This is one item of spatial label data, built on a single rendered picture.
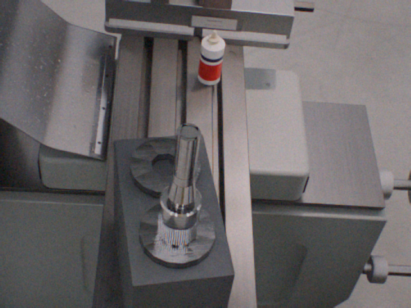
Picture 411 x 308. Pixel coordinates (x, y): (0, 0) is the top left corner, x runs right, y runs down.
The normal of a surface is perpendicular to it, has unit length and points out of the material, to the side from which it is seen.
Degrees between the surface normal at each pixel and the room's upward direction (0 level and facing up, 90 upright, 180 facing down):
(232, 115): 0
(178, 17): 90
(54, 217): 90
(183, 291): 90
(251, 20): 90
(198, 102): 0
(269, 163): 0
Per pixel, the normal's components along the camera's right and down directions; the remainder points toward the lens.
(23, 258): 0.00, 0.77
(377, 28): 0.10, -0.64
